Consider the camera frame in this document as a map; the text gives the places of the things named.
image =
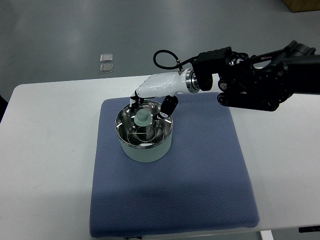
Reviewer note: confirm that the green pot with handle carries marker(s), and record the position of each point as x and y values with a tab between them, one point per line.
147	155

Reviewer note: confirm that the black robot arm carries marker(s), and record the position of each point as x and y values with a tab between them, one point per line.
259	82

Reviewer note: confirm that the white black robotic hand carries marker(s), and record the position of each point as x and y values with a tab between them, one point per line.
166	85

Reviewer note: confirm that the glass lid with green knob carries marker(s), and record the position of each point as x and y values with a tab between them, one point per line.
142	116

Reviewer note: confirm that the upper silver floor plate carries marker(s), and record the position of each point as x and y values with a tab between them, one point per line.
106	57

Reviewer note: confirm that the white table leg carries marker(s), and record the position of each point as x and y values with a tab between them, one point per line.
266	235

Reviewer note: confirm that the brown cardboard box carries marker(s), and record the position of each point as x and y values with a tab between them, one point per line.
297	6

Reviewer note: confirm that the wire steamer rack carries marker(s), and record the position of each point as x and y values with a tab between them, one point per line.
145	135

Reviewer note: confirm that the blue quilted mat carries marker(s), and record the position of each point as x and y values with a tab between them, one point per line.
201	184

